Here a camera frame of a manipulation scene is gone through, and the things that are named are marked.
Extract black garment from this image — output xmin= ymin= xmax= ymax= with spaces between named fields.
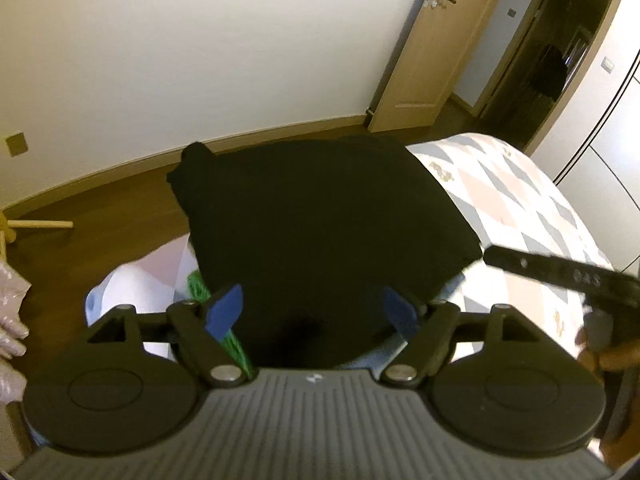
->
xmin=166 ymin=132 xmax=484 ymax=372

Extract wooden wall plate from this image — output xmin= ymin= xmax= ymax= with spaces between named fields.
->
xmin=4 ymin=132 xmax=28 ymax=158

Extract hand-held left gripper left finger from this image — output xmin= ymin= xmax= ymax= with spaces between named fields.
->
xmin=87 ymin=284 xmax=247 ymax=390

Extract dark hanging clothes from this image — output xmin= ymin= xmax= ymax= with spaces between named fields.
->
xmin=529 ymin=44 xmax=572 ymax=102

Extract wooden baseboard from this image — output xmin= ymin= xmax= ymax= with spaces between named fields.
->
xmin=0 ymin=114 xmax=372 ymax=214

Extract wooden door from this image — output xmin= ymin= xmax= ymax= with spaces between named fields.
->
xmin=369 ymin=0 xmax=518 ymax=134

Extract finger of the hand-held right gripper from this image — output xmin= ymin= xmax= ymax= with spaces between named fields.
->
xmin=482 ymin=245 xmax=626 ymax=292

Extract green cloth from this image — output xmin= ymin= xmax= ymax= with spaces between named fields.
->
xmin=186 ymin=269 xmax=252 ymax=379

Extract person's right hand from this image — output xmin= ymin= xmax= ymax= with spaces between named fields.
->
xmin=574 ymin=327 xmax=640 ymax=374

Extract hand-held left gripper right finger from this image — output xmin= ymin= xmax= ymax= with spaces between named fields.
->
xmin=379 ymin=286 xmax=527 ymax=390

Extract triangle patterned quilt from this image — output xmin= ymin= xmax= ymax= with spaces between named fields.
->
xmin=84 ymin=132 xmax=617 ymax=372

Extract pink fluffy clothing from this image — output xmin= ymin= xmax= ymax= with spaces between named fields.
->
xmin=0 ymin=259 xmax=32 ymax=406

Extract wooden door frame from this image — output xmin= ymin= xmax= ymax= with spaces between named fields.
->
xmin=472 ymin=0 xmax=632 ymax=157

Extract white wardrobe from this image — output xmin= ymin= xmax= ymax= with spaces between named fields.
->
xmin=529 ymin=49 xmax=640 ymax=273

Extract wooden stand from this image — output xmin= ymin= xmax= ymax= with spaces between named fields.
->
xmin=0 ymin=212 xmax=74 ymax=257

